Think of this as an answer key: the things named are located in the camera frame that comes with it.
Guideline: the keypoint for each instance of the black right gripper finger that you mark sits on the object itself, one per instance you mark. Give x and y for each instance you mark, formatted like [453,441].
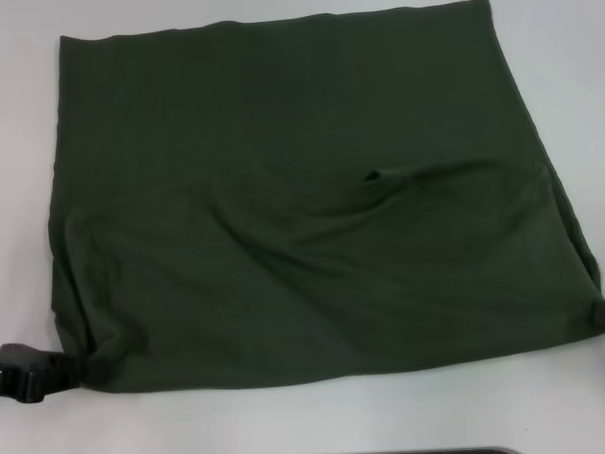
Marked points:
[599,314]

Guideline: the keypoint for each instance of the dark grey torso edge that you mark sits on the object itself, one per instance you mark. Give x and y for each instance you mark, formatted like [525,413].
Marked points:
[472,451]

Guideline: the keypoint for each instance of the dark green FREE T-shirt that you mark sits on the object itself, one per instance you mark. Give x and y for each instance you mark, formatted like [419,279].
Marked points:
[302,189]

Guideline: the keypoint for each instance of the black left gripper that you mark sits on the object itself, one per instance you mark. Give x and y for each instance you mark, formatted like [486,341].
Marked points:
[21,373]

